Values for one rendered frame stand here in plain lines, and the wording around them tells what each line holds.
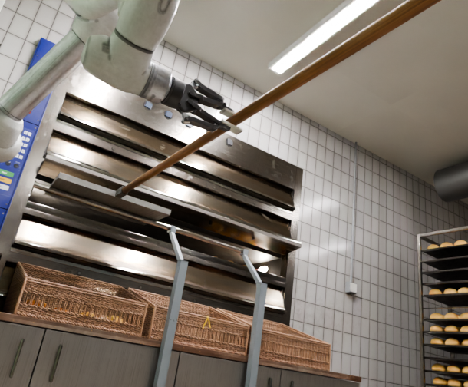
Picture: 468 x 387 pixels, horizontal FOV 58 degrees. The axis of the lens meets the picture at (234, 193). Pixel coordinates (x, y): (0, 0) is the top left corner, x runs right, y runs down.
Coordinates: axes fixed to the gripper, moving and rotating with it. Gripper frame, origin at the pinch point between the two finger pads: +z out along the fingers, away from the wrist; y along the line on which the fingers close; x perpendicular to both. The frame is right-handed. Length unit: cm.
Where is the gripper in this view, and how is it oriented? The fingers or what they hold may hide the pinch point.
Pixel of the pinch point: (231, 121)
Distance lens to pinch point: 119.8
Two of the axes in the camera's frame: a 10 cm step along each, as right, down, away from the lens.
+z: 8.3, 3.3, 4.6
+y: -1.8, 9.2, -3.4
